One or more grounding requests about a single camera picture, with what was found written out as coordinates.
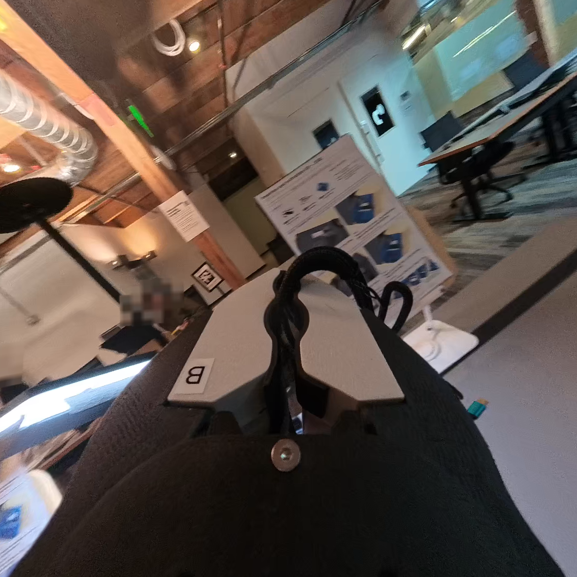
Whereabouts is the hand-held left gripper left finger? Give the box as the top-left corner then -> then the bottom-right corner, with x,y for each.
168,267 -> 284,428

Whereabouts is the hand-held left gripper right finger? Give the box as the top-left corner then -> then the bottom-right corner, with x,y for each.
298,276 -> 406,419

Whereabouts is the black braided usb-c cable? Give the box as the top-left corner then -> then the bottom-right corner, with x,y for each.
264,246 -> 490,435

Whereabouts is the black framed tag sign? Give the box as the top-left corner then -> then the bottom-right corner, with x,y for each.
191,262 -> 224,305

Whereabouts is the wooden document stand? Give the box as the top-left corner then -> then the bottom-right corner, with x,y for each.
266,205 -> 479,376

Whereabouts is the bright light panel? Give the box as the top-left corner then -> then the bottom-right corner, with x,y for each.
0,358 -> 150,435

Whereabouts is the green exit sign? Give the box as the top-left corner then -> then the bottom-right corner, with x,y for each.
126,105 -> 155,138

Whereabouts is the black disc pole stand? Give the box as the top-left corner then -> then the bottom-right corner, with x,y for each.
0,177 -> 123,300

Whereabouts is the black phone sign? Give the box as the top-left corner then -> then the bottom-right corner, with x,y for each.
361,86 -> 396,137

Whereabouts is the black office chair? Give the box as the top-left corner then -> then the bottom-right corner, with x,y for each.
421,113 -> 526,221

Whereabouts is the wooden top office desk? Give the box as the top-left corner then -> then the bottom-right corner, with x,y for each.
418,72 -> 577,181

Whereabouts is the white wall notice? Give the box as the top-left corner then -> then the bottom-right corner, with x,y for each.
159,190 -> 209,242

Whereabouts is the wooden post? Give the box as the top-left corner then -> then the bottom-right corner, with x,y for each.
0,0 -> 246,289

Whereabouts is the silver ventilation duct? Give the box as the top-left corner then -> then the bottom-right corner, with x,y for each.
0,68 -> 97,182

